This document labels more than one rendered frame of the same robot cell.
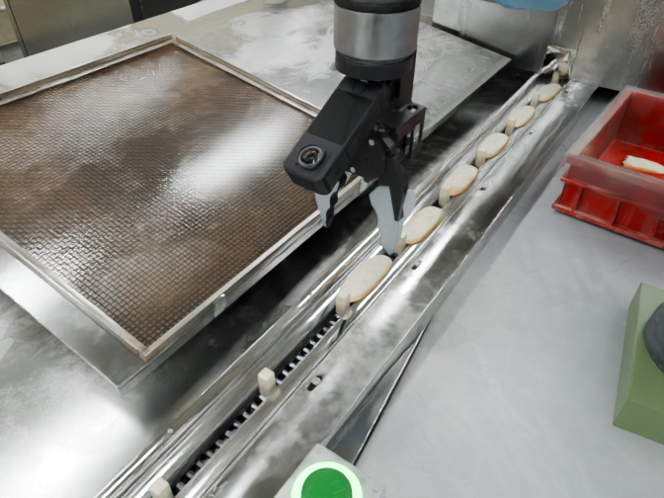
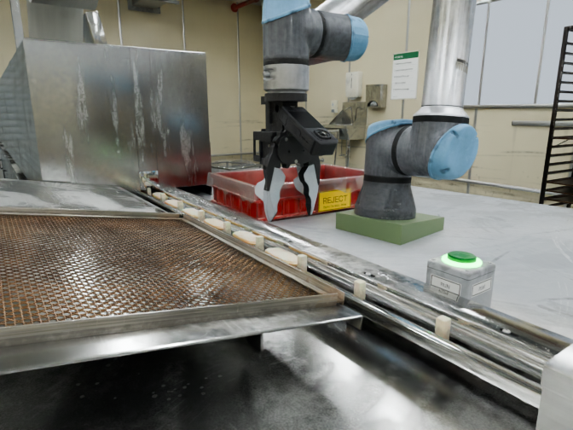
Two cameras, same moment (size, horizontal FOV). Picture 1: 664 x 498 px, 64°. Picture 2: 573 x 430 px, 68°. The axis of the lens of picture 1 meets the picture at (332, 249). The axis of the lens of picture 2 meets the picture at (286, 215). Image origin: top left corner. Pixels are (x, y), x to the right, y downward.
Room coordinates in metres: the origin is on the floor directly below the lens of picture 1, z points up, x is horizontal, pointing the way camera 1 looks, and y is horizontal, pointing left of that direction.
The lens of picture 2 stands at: (0.24, 0.65, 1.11)
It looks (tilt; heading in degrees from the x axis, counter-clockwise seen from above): 14 degrees down; 290
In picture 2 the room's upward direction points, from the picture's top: straight up
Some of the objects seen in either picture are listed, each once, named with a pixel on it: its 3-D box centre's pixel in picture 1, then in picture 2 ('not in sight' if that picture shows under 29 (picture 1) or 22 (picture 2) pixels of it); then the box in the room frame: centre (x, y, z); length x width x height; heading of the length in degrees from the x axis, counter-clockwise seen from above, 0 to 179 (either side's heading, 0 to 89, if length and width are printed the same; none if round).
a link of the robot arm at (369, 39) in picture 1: (373, 28); (284, 80); (0.49, -0.04, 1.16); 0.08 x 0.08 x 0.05
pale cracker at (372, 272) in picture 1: (366, 276); (282, 254); (0.49, -0.04, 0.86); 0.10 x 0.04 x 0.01; 144
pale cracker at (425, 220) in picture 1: (422, 222); (247, 236); (0.61, -0.13, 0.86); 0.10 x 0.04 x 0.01; 145
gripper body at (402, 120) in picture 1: (374, 111); (283, 130); (0.49, -0.04, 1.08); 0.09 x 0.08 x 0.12; 145
